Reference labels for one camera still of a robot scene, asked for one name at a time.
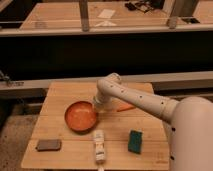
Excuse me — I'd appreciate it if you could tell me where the green sponge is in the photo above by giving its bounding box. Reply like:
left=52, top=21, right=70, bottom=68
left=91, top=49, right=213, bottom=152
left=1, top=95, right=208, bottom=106
left=128, top=130, right=142, bottom=154

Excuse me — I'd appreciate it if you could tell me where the black cables pile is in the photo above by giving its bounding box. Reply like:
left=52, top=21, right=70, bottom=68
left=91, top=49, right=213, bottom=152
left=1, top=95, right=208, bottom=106
left=124, top=0, right=158, bottom=14

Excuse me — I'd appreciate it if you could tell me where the white bottle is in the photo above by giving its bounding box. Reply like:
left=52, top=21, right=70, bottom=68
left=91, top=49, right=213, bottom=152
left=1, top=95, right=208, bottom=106
left=93, top=130, right=106, bottom=163

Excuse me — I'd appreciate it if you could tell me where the black phone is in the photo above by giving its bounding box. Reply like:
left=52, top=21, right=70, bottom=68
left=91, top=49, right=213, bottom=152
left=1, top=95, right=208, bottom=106
left=182, top=17, right=200, bottom=24

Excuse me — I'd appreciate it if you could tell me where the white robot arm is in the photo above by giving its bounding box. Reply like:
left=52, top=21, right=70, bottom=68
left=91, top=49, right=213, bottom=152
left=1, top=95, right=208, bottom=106
left=94, top=73, right=213, bottom=171

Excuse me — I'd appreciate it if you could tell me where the grey metal post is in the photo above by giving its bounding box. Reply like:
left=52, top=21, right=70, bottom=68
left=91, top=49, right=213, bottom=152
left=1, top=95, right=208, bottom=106
left=167, top=0, right=185, bottom=29
left=79, top=0, right=90, bottom=32

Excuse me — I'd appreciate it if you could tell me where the white paper sheet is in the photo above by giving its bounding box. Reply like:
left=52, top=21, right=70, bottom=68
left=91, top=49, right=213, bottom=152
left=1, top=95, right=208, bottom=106
left=98, top=9, right=115, bottom=19

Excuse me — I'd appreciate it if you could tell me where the grey brown sponge block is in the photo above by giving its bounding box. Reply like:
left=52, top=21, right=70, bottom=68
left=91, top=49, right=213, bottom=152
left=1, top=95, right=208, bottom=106
left=36, top=139, right=61, bottom=152

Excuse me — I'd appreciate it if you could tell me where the orange carrot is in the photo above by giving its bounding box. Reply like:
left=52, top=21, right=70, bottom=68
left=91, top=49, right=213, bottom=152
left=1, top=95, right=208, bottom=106
left=116, top=104, right=135, bottom=112

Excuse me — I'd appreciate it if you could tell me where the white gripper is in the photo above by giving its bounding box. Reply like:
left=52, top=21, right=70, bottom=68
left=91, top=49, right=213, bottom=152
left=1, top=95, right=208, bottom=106
left=93, top=96, right=113, bottom=113

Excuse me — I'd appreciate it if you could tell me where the orange ceramic bowl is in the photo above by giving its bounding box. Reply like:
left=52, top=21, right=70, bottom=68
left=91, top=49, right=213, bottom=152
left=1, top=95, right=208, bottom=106
left=64, top=101, right=97, bottom=132

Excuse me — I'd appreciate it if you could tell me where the grey metal post right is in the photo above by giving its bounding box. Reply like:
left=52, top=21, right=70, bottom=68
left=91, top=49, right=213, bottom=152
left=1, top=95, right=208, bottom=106
left=167, top=0, right=185, bottom=29

